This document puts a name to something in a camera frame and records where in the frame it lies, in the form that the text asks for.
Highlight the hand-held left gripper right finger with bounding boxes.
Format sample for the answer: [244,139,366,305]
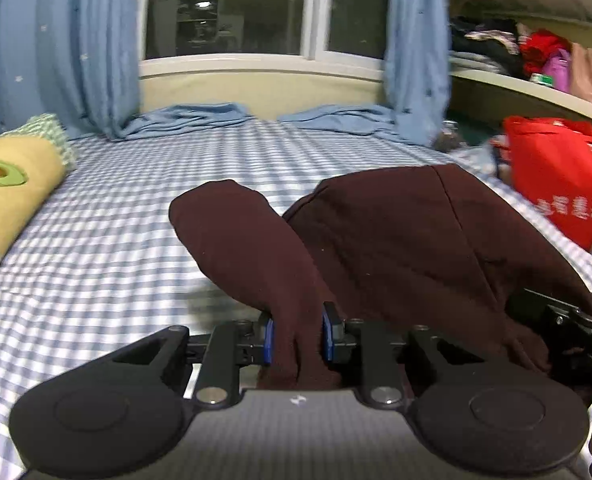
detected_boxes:
[322,302,482,408]

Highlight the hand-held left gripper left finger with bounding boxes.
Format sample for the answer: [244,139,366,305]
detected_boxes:
[108,312,277,409]

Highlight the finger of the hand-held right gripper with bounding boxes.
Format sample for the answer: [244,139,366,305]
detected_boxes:
[505,287,592,356]

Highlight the maroon garment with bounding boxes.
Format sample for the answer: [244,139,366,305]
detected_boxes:
[168,162,592,392]

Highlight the red clothes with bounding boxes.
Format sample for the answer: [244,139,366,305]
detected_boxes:
[518,29,573,80]

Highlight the pile of dark clothes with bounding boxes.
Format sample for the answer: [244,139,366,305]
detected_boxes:
[448,16,526,80]

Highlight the red shopping bag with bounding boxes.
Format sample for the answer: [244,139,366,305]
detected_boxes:
[502,116,592,277]

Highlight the blue checked bed sheet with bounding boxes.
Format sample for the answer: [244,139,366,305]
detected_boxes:
[0,105,592,480]

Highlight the glass jar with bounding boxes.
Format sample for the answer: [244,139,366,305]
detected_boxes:
[435,121,465,154]

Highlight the white shelf unit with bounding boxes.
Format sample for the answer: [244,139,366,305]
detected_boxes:
[443,0,592,133]

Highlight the pink bag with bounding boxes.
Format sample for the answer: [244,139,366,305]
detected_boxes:
[540,49,573,94]

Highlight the yellow avocado print blanket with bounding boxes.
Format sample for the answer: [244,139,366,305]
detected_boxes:
[0,137,69,301]

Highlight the blue curtain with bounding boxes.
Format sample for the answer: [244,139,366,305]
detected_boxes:
[0,0,257,143]
[276,0,453,150]

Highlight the green checked pillow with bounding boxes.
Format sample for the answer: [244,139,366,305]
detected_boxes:
[6,112,78,171]

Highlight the window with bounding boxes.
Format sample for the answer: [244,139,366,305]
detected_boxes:
[137,0,394,82]

